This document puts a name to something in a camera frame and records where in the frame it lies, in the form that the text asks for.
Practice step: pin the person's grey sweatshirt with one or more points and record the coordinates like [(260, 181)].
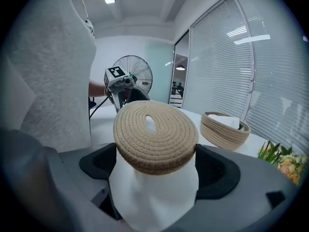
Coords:
[(48, 69)]

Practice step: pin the yellow artificial flower bouquet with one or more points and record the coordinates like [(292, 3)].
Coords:
[(293, 165)]

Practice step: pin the small green potted plant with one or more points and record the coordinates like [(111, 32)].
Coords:
[(269, 152)]

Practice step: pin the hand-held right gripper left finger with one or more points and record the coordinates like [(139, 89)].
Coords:
[(72, 178)]

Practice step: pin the black standing fan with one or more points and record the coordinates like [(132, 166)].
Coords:
[(142, 74)]

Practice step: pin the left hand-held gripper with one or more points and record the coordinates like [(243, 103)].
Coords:
[(116, 72)]

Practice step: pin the round pendant lamp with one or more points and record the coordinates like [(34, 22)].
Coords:
[(180, 68)]

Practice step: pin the person's left forearm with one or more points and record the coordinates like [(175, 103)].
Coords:
[(96, 88)]

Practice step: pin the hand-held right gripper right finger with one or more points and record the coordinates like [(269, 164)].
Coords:
[(253, 190)]

